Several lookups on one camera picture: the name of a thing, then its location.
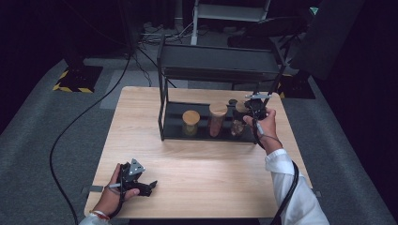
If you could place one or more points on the striped-edge black stand base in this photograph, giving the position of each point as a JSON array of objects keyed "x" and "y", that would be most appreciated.
[
  {"x": 79, "y": 78},
  {"x": 297, "y": 87}
]

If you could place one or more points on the small dark round object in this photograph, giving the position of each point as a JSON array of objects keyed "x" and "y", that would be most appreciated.
[{"x": 232, "y": 101}]

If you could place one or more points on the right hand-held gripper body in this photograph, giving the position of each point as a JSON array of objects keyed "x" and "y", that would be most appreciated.
[{"x": 258, "y": 106}]

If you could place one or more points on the person's right hand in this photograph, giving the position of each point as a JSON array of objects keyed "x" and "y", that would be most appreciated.
[{"x": 267, "y": 131}]

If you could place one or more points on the short glass jar wooden lid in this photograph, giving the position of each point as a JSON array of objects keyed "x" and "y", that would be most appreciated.
[{"x": 191, "y": 120}]

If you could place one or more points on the dark grey panel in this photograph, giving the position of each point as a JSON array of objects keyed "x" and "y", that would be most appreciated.
[{"x": 327, "y": 37}]

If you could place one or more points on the grey table bracket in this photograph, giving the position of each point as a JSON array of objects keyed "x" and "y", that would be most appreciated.
[
  {"x": 92, "y": 188},
  {"x": 317, "y": 193}
]

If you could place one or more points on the white metal stand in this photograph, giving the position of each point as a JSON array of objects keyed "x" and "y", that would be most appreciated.
[{"x": 230, "y": 12}]

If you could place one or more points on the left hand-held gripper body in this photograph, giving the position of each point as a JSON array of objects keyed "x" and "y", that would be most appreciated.
[{"x": 131, "y": 178}]

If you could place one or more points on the tall glass jar reddish contents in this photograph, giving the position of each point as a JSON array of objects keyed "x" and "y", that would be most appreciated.
[{"x": 217, "y": 120}]

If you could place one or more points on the glass jar brown contents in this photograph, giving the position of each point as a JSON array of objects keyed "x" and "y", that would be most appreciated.
[{"x": 238, "y": 125}]

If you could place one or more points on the black metal shelf rack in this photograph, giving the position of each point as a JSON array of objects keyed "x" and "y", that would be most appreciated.
[{"x": 216, "y": 62}]

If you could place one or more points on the person's left hand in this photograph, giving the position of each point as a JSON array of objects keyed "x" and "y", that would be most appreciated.
[{"x": 109, "y": 200}]

